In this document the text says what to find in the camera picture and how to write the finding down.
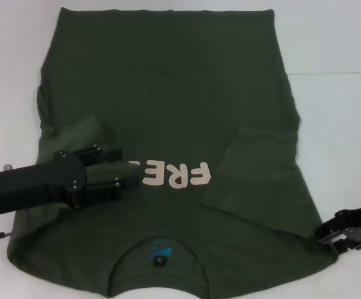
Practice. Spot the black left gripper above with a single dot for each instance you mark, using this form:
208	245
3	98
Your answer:
33	187

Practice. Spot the dark green printed t-shirt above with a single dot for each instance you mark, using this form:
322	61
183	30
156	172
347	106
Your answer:
174	93

